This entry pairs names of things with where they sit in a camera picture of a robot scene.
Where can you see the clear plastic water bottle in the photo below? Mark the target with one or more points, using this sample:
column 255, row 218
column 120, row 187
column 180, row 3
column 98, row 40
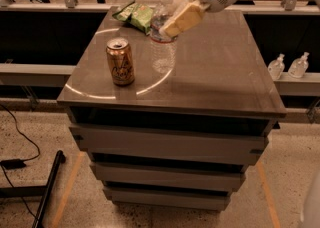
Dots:
column 163, row 48

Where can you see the orange soda can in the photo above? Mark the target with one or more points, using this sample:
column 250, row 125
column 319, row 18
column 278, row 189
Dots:
column 119, row 57

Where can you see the green chip bag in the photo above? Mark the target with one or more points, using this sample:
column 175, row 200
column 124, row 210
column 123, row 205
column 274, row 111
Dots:
column 136, row 14

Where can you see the grey drawer cabinet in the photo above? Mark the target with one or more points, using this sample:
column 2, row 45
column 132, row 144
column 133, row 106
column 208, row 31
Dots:
column 184, row 138

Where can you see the black stand base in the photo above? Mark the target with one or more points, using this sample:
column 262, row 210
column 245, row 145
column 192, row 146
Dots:
column 42, row 191

